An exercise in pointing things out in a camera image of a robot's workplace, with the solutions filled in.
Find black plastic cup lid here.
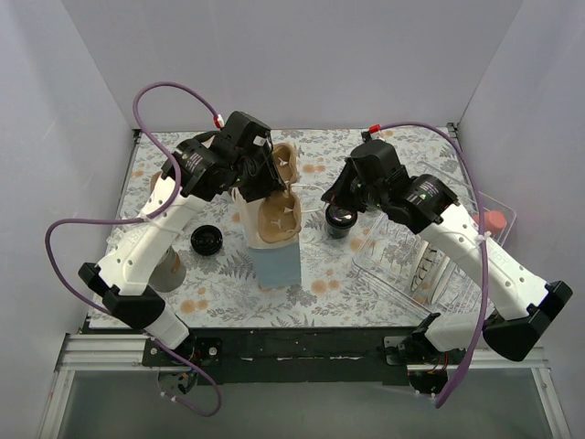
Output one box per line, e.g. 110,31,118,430
325,205,357,230

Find brown cardboard cup carrier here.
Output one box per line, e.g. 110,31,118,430
258,143,302,244

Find light blue paper bag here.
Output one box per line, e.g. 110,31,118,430
232,189,302,290

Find dark takeout coffee cup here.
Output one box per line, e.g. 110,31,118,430
326,224,352,240

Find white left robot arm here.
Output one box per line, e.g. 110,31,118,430
79,111,284,366

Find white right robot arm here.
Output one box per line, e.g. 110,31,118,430
322,139,572,364

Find clear plastic dish rack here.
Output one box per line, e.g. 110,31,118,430
351,159,518,321

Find pink cylindrical bottle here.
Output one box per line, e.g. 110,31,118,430
483,210,507,235

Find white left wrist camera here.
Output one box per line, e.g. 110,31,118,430
214,114,225,130

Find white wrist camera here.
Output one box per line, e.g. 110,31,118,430
214,114,225,130
361,124,382,143

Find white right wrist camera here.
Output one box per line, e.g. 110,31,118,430
361,124,382,143

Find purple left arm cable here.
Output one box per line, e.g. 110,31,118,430
44,81,225,417

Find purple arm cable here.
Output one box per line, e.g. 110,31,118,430
369,121,493,409
44,81,225,417

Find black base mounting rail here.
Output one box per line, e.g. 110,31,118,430
63,319,545,390

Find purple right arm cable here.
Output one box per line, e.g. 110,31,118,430
369,121,493,409

